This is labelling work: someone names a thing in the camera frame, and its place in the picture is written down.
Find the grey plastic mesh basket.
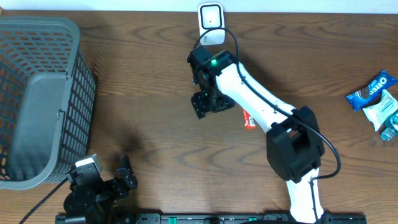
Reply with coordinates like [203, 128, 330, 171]
[1, 16, 97, 190]

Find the light green snack packet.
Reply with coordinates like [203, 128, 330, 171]
[363, 90, 397, 131]

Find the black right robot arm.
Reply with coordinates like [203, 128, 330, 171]
[187, 46, 325, 223]

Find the black mounting rail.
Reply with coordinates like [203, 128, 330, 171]
[55, 212, 368, 224]

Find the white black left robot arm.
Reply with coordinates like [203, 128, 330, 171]
[55, 154, 137, 224]

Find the black right camera cable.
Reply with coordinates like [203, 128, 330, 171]
[192, 27, 342, 222]

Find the black camera cable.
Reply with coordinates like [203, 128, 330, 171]
[192, 27, 342, 222]
[18, 177, 70, 224]

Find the blue Oreo cookie pack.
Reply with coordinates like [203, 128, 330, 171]
[346, 70, 397, 111]

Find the teal mouthwash bottle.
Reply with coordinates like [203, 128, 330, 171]
[380, 111, 397, 141]

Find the red Nescafe coffee stick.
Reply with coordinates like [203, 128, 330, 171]
[243, 109, 256, 129]

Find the black left camera cable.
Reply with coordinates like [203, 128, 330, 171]
[18, 177, 70, 224]

